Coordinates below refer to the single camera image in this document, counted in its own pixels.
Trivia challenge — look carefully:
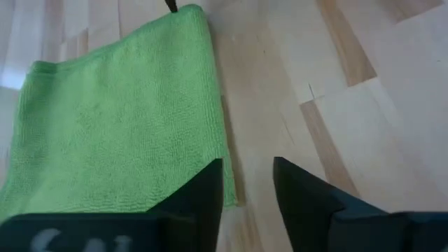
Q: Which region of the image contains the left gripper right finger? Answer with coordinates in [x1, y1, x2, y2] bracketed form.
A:
[274, 156, 389, 252]

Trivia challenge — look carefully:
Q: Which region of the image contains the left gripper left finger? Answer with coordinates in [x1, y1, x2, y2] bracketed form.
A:
[146, 157, 224, 252]

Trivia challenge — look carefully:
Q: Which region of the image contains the green microfiber towel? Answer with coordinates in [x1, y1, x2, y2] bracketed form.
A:
[0, 3, 239, 225]

